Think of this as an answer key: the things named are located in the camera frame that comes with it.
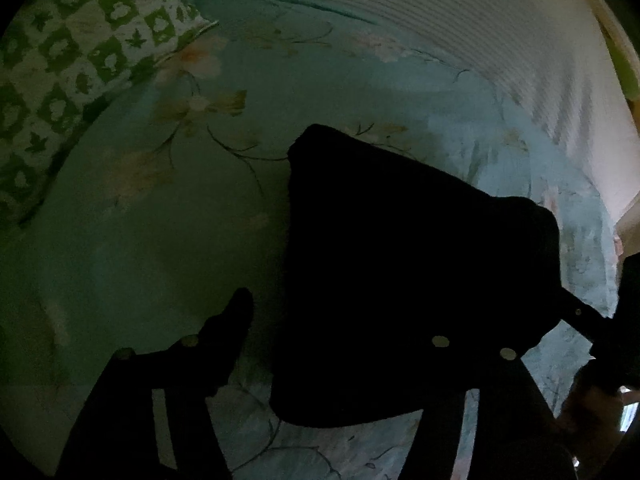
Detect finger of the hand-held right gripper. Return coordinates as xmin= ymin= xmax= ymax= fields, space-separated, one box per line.
xmin=556 ymin=286 xmax=618 ymax=358

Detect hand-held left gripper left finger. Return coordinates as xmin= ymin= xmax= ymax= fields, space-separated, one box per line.
xmin=55 ymin=288 xmax=255 ymax=480

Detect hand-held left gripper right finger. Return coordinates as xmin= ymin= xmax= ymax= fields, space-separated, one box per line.
xmin=420 ymin=327 xmax=577 ymax=480

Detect black pants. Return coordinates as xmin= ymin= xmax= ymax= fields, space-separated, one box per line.
xmin=269 ymin=124 xmax=562 ymax=429

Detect person's right hand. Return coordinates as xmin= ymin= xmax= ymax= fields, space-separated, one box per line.
xmin=554 ymin=377 xmax=627 ymax=461

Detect teal floral bed sheet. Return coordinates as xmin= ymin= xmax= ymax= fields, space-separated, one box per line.
xmin=0 ymin=0 xmax=622 ymax=480

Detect white striped blanket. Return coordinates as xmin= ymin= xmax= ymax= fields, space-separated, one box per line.
xmin=181 ymin=0 xmax=640 ymax=228

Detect green checked pillow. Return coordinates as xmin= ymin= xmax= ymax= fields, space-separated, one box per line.
xmin=0 ymin=0 xmax=219 ymax=231

